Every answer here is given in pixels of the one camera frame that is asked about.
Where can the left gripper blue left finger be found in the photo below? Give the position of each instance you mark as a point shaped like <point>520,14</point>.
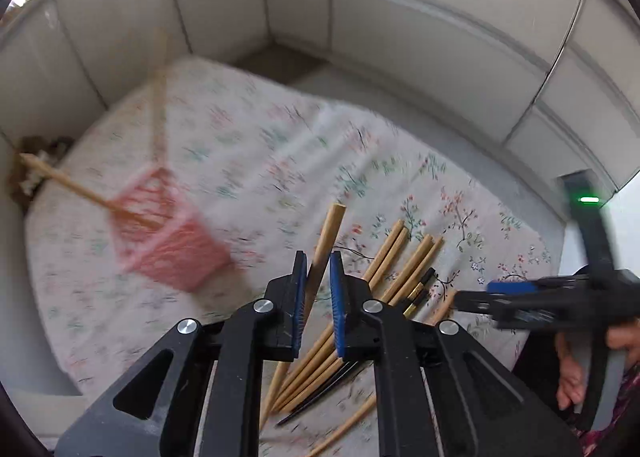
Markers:
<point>197,390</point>

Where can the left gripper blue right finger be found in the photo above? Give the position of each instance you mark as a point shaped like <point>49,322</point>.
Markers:
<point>439,392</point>

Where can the black gold-banded chopstick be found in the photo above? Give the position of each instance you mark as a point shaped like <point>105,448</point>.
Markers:
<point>408,306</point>
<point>425,280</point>

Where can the white lower kitchen cabinets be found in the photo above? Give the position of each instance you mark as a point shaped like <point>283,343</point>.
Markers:
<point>548,86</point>

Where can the person's right hand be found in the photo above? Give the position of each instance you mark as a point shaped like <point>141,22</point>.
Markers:
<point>572,384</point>

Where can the red floral clothing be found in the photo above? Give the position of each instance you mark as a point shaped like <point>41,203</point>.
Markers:
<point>621,436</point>

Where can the pink plastic utensil basket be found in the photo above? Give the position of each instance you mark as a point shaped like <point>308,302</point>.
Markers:
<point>180,251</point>

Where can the floral white tablecloth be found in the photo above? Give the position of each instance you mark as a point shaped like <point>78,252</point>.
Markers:
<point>262,163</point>

